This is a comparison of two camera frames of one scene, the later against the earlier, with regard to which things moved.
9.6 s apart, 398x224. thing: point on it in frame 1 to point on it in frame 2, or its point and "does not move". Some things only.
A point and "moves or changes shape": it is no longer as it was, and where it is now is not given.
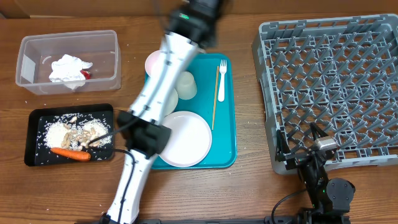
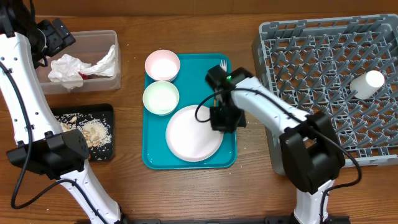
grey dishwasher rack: (340, 73) does not move
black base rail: (264, 220) does not move
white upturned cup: (186, 86) to (367, 84)
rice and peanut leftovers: (76, 131) does not move
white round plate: (191, 139) moves or changes shape
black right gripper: (282, 152) to (224, 127)
